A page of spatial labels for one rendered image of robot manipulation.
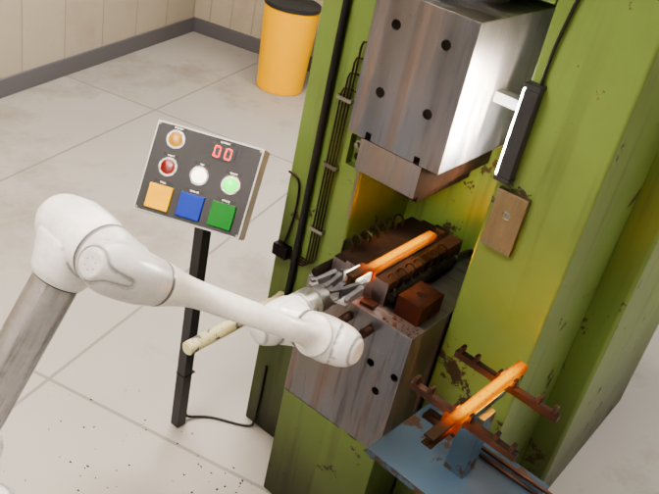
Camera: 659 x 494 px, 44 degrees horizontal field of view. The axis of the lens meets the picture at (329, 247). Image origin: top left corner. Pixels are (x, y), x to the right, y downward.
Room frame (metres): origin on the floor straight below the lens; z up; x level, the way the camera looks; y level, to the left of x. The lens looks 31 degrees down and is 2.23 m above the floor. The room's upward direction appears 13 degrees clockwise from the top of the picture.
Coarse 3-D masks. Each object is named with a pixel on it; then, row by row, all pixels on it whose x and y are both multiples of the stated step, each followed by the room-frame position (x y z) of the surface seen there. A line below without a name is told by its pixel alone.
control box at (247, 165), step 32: (160, 128) 2.20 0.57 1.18; (192, 128) 2.21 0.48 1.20; (160, 160) 2.15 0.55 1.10; (192, 160) 2.15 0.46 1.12; (224, 160) 2.15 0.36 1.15; (256, 160) 2.16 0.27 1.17; (192, 192) 2.10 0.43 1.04; (224, 192) 2.11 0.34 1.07; (256, 192) 2.15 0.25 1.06; (192, 224) 2.06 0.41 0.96
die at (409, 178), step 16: (368, 144) 2.02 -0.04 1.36; (368, 160) 2.01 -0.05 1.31; (384, 160) 1.99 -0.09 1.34; (400, 160) 1.96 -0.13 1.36; (480, 160) 2.22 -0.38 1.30; (384, 176) 1.98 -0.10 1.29; (400, 176) 1.95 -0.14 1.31; (416, 176) 1.93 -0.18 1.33; (432, 176) 1.99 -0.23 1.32; (448, 176) 2.07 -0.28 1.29; (400, 192) 1.95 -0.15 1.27; (416, 192) 1.93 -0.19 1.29
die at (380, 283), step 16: (400, 224) 2.31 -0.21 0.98; (416, 224) 2.32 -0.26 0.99; (432, 224) 2.34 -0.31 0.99; (368, 240) 2.17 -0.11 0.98; (384, 240) 2.17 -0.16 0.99; (400, 240) 2.19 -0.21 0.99; (432, 240) 2.22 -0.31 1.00; (448, 240) 2.26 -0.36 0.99; (336, 256) 2.03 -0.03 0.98; (352, 256) 2.05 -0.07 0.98; (368, 256) 2.06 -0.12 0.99; (416, 256) 2.12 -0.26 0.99; (432, 256) 2.14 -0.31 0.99; (448, 256) 2.22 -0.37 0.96; (384, 272) 1.98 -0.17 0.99; (400, 272) 2.00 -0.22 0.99; (416, 272) 2.05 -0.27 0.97; (368, 288) 1.96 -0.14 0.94; (384, 288) 1.93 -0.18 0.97; (384, 304) 1.93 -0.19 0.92
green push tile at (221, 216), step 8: (216, 208) 2.08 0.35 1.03; (224, 208) 2.08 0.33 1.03; (232, 208) 2.08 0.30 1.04; (208, 216) 2.07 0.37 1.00; (216, 216) 2.06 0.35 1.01; (224, 216) 2.06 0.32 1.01; (232, 216) 2.06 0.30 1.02; (208, 224) 2.05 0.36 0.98; (216, 224) 2.05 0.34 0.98; (224, 224) 2.05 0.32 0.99
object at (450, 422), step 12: (504, 372) 1.69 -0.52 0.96; (516, 372) 1.70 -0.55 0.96; (492, 384) 1.63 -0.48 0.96; (504, 384) 1.64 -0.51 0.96; (480, 396) 1.57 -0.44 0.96; (492, 396) 1.60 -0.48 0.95; (468, 408) 1.52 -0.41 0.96; (480, 408) 1.55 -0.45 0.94; (444, 420) 1.45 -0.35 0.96; (456, 420) 1.46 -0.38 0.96; (432, 432) 1.40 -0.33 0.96; (444, 432) 1.42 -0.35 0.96; (456, 432) 1.45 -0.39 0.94; (432, 444) 1.39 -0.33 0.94
